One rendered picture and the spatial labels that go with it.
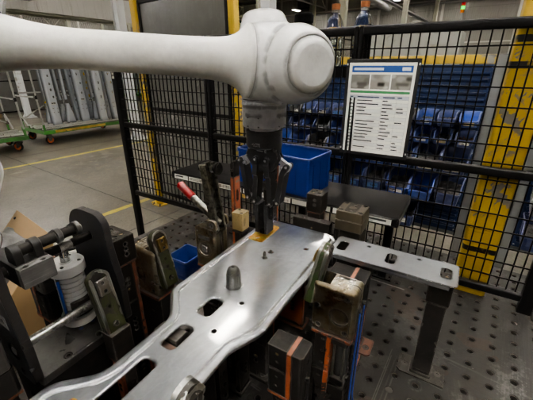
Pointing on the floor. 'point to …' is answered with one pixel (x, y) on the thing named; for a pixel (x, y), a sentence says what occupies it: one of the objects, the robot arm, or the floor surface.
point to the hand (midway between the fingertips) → (264, 217)
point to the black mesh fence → (524, 305)
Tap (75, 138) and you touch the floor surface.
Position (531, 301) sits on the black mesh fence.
